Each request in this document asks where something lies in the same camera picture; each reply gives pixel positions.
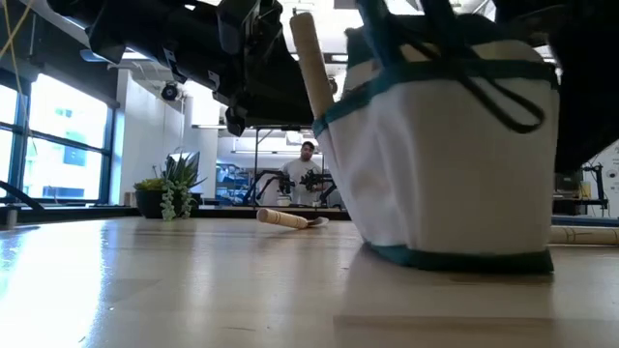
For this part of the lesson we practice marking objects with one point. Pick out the beige green-trimmed gardening bag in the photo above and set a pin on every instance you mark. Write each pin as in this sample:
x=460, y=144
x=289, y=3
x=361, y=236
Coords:
x=435, y=183

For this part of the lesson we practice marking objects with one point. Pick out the long ceiling light strip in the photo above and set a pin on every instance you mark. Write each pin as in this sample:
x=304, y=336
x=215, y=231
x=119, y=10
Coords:
x=92, y=55

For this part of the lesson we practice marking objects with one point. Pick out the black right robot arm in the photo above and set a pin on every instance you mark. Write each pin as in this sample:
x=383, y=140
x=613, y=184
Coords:
x=590, y=96

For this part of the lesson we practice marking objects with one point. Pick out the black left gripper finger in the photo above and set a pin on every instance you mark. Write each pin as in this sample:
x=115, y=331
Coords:
x=275, y=104

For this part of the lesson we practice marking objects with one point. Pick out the black background stand frame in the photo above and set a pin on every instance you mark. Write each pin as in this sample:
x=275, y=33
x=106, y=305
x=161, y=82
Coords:
x=255, y=154

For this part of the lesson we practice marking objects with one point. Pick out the black ceiling camera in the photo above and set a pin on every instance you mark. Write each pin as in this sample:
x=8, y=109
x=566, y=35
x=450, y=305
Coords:
x=169, y=92

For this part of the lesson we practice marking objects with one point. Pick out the large dark-framed window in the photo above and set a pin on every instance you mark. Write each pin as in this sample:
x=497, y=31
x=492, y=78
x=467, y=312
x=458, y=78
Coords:
x=67, y=121

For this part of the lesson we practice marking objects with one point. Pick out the person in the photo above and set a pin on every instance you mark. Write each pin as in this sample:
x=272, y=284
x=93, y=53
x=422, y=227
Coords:
x=300, y=174

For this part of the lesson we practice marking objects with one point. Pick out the black background desk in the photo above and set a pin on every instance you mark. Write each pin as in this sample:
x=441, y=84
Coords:
x=580, y=205

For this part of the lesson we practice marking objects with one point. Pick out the black background robot arms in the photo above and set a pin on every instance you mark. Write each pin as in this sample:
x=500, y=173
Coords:
x=314, y=180

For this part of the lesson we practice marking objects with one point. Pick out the potted succulent plant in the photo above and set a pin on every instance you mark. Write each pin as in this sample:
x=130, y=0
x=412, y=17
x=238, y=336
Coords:
x=155, y=203

